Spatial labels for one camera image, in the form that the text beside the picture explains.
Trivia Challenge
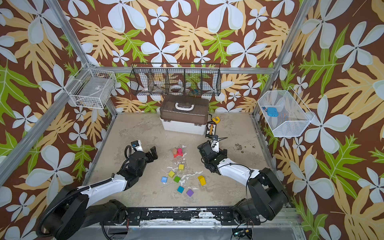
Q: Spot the yellow wood block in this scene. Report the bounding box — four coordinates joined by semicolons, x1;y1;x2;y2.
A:
198;176;207;186

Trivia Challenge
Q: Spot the red wood block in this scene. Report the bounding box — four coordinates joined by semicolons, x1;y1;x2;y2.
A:
174;153;184;158

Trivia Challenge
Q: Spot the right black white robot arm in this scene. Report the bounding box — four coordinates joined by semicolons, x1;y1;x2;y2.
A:
197;141;289;225

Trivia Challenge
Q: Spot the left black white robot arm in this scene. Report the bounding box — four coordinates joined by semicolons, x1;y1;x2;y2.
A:
36;146;158;240

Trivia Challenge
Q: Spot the blue letter cube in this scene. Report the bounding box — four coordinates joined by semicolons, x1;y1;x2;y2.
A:
161;177;168;184

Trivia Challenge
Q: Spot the yellow-green cube lower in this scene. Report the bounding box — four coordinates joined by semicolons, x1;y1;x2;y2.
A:
168;171;175;178

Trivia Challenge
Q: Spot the black battery pack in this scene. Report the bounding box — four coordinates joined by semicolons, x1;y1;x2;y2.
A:
205;122;217;139

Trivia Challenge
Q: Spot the green wood cube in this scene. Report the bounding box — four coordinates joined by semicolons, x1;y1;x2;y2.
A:
174;176;181;183

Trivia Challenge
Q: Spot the yellow connector plug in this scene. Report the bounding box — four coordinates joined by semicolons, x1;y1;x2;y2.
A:
211;116;221;124

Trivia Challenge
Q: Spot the purple wood cube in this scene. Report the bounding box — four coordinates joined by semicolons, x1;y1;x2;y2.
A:
187;189;194;197

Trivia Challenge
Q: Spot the teal wood cube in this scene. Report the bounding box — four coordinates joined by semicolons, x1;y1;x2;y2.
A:
177;186;184;194

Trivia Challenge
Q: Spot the brown lid storage box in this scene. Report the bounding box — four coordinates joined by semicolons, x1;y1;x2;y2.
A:
160;95;209;135

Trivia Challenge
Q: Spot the blue object in basket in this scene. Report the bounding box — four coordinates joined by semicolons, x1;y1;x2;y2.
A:
267;107;279;118

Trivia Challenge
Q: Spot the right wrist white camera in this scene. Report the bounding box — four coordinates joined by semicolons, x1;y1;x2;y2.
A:
211;135;219;153

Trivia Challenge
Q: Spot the wrist white camera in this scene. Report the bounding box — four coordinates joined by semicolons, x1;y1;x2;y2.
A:
211;135;219;153
131;140;144;152

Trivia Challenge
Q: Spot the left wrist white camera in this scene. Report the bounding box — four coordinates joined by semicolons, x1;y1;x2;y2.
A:
131;140;144;152

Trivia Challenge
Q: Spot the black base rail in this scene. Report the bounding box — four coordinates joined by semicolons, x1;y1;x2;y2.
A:
106;206;261;227

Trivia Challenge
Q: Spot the black wire basket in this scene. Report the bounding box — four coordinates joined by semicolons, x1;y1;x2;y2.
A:
129;63;222;97

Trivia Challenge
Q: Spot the white wire basket right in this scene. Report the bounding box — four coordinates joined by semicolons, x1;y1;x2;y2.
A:
258;87;315;138

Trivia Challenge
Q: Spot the white wire basket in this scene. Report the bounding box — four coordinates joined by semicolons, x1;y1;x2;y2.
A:
65;64;117;109
258;87;315;138

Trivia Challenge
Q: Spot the white wire basket left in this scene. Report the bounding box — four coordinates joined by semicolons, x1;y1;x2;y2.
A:
65;64;117;109

